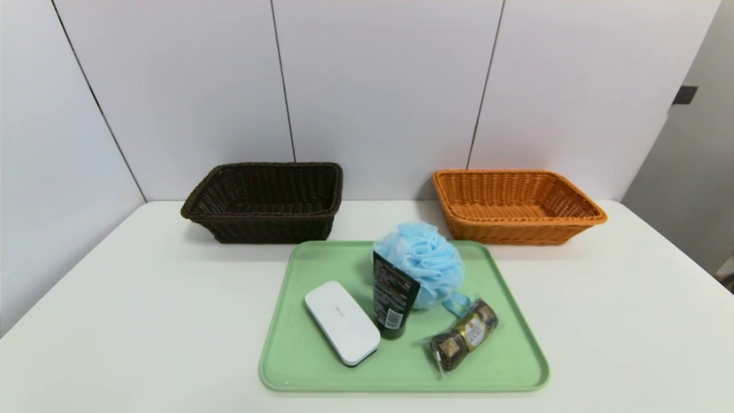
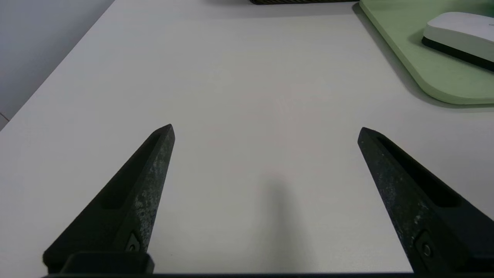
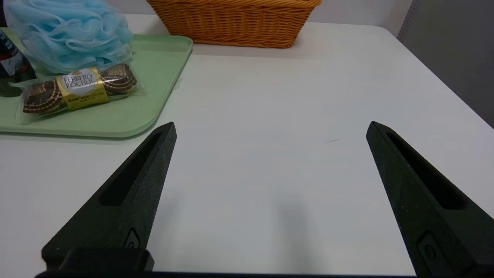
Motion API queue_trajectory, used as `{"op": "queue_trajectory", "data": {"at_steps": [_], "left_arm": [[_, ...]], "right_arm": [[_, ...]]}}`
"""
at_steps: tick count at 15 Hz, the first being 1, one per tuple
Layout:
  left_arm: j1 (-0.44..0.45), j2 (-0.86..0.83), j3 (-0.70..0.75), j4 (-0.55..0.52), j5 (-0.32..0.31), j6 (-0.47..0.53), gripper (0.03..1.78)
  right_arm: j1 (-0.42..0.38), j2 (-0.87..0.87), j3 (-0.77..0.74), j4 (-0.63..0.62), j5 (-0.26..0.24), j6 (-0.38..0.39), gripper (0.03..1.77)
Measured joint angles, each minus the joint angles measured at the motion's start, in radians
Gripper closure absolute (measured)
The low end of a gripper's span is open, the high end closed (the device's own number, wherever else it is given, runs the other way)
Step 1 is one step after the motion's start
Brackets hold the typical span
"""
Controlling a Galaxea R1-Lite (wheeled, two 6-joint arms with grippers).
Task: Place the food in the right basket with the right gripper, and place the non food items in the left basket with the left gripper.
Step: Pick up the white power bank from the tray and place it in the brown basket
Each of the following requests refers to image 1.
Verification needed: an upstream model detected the green plastic tray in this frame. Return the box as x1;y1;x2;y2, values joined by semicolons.
259;240;551;393

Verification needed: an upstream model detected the gold chocolate pack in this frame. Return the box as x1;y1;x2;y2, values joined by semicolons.
423;298;499;379

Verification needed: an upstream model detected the orange wicker basket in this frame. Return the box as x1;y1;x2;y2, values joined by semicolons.
433;169;608;246

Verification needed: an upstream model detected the white rectangular plastic case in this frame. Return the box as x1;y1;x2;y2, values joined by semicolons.
304;280;381;367

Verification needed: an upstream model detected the blue mesh bath loofah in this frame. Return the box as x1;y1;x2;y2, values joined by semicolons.
373;221;472;317

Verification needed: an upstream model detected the black cosmetic tube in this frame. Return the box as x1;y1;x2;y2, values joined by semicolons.
373;251;421;340

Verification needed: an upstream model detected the dark brown wicker basket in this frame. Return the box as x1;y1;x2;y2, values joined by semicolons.
181;162;343;244

